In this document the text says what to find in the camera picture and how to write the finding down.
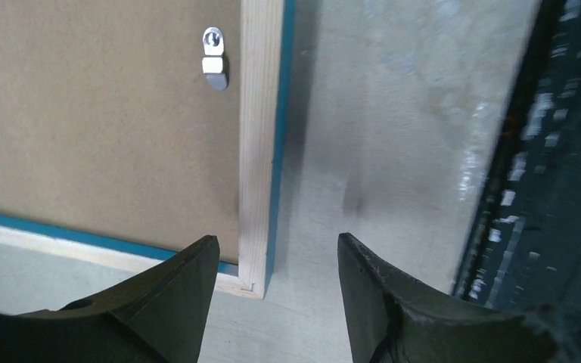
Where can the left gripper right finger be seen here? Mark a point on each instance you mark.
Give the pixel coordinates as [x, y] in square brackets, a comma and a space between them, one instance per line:
[393, 317]

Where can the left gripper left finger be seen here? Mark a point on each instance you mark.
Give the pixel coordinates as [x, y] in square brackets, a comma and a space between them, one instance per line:
[158, 315]

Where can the brown backing board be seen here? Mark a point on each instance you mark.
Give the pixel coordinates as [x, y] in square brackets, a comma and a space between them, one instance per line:
[121, 118]

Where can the blue wooden picture frame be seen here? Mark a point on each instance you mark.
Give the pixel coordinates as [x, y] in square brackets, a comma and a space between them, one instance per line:
[264, 27]

